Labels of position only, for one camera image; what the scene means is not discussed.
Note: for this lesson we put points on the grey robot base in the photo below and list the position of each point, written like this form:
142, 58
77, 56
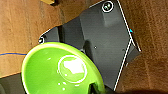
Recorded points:
106, 36

